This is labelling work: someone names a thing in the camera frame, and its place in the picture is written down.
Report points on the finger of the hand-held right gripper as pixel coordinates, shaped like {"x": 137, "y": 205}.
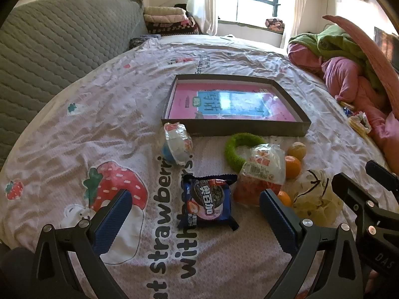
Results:
{"x": 347, "y": 188}
{"x": 378, "y": 170}

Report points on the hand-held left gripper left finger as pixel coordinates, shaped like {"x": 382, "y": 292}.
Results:
{"x": 117, "y": 221}

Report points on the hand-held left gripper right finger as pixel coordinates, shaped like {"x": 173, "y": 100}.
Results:
{"x": 276, "y": 215}

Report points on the pale yellow mesh bath pouf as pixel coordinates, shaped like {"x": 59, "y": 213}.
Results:
{"x": 311, "y": 199}

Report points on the clear bag of orange snacks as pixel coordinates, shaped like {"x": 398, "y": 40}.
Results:
{"x": 261, "y": 168}

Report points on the pale yellow round fruit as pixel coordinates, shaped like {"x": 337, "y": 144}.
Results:
{"x": 296, "y": 151}

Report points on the blue cookie packet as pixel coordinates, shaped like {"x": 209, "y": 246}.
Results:
{"x": 205, "y": 202}

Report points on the grey shallow cardboard box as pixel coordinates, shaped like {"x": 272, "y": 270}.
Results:
{"x": 233, "y": 128}

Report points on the blue white snack cup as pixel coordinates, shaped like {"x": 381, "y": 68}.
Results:
{"x": 177, "y": 143}

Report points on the white plastic snack bag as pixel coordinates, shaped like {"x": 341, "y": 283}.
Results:
{"x": 360, "y": 123}

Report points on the small blue snack packet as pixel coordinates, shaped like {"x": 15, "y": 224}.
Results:
{"x": 346, "y": 110}

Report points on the yellow snack packet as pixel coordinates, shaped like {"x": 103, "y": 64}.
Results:
{"x": 344, "y": 103}

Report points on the pink quilt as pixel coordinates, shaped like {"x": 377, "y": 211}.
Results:
{"x": 346, "y": 74}

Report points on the long pink pillow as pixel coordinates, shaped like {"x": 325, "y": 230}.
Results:
{"x": 371, "y": 53}

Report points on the green blanket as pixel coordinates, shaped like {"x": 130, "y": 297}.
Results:
{"x": 336, "y": 43}

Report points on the pink book with blue label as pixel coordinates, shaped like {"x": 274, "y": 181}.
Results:
{"x": 187, "y": 99}

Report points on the pink patterned cloth bundle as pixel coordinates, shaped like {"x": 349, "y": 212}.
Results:
{"x": 274, "y": 24}

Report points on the grey quilted headboard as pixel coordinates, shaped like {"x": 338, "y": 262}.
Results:
{"x": 46, "y": 53}

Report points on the dark blue knitted cloth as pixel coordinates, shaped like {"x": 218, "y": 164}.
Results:
{"x": 141, "y": 40}

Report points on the white sheer curtain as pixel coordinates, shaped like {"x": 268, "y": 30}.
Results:
{"x": 202, "y": 3}
{"x": 294, "y": 6}

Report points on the dark patterned folded blanket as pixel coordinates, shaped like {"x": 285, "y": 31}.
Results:
{"x": 174, "y": 28}

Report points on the cream folded blanket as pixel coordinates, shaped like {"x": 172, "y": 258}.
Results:
{"x": 162, "y": 10}

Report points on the black wall television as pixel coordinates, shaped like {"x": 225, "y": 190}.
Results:
{"x": 385, "y": 42}

